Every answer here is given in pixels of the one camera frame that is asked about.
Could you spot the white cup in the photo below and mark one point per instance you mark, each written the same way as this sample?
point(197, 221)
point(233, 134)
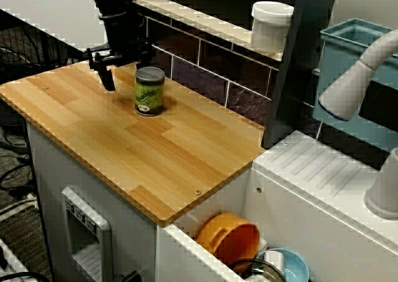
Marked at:
point(274, 258)

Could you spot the white power strip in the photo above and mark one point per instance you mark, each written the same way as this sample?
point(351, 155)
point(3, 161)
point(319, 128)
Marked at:
point(18, 202)
point(9, 263)

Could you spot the white lidded plastic jar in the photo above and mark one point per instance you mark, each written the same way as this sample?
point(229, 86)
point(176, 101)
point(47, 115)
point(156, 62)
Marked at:
point(270, 27)

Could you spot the green pea can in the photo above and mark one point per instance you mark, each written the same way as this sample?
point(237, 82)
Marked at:
point(150, 92)

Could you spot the grey toy faucet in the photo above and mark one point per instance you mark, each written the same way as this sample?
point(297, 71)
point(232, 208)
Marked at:
point(345, 89)

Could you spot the white toy kitchen cabinet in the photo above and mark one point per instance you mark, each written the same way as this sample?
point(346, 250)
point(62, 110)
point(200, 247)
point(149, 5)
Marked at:
point(46, 176)

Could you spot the grey ice dispenser panel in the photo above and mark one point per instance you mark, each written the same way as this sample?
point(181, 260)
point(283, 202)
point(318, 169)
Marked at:
point(104, 232)

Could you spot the blue plastic bin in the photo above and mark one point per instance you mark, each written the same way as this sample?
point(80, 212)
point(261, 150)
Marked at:
point(373, 136)

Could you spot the dark tile backsplash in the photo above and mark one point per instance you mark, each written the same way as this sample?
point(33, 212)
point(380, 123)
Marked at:
point(202, 70)

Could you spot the light blue bowl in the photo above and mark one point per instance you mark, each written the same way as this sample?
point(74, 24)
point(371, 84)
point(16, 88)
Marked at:
point(295, 266)

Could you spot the wide dark hutch post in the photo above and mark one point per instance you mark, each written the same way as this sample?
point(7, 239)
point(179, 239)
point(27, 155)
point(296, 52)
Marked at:
point(289, 92)

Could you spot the orange plastic bowl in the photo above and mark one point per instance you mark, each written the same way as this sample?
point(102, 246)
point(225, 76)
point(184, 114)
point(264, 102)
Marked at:
point(230, 241)

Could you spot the white toy sink basin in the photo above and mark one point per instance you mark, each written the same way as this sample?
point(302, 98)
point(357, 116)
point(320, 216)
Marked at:
point(311, 176)

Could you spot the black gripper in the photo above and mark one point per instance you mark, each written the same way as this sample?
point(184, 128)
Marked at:
point(124, 39)

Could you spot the beige hutch shelf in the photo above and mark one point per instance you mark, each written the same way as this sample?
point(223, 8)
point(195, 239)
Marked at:
point(186, 11)

